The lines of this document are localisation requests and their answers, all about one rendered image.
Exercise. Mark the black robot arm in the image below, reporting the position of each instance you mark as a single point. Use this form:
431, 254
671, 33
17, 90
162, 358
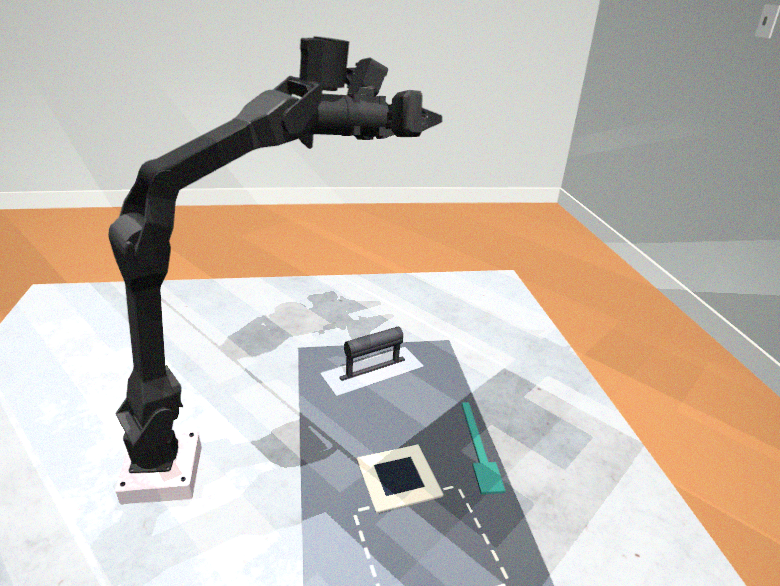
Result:
140, 236

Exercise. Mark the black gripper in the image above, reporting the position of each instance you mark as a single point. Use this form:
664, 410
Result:
405, 117

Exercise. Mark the teal small trowel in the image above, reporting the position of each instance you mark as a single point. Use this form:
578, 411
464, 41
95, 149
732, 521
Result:
487, 473

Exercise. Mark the cream square tile with dark blue square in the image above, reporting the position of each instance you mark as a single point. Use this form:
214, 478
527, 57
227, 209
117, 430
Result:
398, 478

